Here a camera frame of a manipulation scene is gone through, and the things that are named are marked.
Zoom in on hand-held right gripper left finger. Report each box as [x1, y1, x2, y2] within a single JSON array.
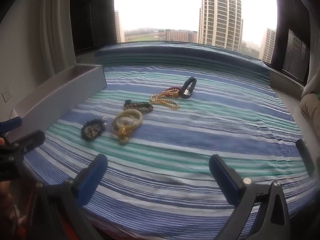
[[34, 153, 108, 240]]

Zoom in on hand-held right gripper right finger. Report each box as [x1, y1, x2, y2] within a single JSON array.
[[209, 154, 294, 240]]

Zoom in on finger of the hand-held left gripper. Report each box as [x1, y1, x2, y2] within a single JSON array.
[[0, 117, 23, 133], [0, 130, 46, 162]]

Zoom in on black bead bracelet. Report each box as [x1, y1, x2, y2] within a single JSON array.
[[81, 120, 106, 139]]

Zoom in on grey board panel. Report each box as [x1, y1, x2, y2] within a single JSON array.
[[11, 64, 107, 130]]

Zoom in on pale yellow bangle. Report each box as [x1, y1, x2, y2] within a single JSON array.
[[115, 109, 143, 131]]

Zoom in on person's left forearm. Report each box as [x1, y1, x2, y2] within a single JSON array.
[[0, 180, 18, 240]]

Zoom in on blue green striped blanket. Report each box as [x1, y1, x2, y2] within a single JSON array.
[[15, 42, 320, 240]]

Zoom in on black slanted bar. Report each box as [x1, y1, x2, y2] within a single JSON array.
[[296, 139, 315, 177]]

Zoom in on grey white curtain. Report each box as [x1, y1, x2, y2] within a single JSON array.
[[40, 0, 75, 80]]

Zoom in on slim beige tower building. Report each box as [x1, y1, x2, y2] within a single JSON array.
[[259, 27, 277, 64]]

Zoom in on narrow beige building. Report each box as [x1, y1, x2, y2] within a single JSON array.
[[114, 10, 125, 43]]

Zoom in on slatted window vent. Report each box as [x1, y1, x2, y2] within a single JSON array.
[[282, 29, 307, 83]]

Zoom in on low brown buildings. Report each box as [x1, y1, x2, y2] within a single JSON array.
[[165, 29, 198, 43]]

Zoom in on tall beige tower building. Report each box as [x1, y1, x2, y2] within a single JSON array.
[[198, 0, 244, 53]]

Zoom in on golden bead necklace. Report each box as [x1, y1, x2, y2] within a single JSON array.
[[150, 92, 180, 111]]

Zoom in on brown wooden bead bracelet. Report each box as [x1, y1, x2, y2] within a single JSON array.
[[124, 99, 154, 114]]

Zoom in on red bead bracelet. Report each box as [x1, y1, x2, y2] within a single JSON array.
[[160, 86, 182, 98]]

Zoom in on dark window frame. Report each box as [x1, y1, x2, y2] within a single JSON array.
[[69, 0, 118, 54], [271, 0, 312, 85]]

